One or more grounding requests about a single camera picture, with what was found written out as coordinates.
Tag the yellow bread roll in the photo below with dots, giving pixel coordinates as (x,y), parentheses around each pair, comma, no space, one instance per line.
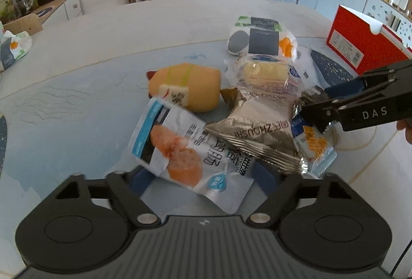
(193,85)

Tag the white blue tissue packet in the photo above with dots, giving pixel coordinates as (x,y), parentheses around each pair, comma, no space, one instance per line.
(13,48)

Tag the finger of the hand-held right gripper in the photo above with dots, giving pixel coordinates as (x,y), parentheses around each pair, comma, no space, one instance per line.
(323,114)
(346,85)

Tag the white side cabinet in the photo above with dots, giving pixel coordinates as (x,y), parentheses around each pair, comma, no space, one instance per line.
(64,7)

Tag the brown cardboard box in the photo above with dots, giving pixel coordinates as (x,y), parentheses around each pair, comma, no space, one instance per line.
(24,24)

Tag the person's right hand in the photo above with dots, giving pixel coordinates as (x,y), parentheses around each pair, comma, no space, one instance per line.
(406,131)

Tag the small blue white snack packet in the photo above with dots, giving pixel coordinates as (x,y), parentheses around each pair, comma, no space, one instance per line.
(313,145)

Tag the clear packet with yellow cake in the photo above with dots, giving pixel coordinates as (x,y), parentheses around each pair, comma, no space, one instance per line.
(264,74)

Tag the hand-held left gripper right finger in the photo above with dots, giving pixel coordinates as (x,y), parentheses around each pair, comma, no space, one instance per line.
(265,177)

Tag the silver foil snack packet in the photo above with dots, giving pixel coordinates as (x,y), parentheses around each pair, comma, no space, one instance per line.
(257,124)

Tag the white packet with bread picture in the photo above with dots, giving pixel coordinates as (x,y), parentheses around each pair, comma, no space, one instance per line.
(180,153)

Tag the red cardboard box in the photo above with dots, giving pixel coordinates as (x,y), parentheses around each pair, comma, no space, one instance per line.
(360,40)

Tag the white packet with dark label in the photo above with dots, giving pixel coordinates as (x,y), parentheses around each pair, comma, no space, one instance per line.
(262,37)

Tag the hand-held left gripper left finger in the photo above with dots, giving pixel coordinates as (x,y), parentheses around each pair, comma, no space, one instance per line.
(140,184)

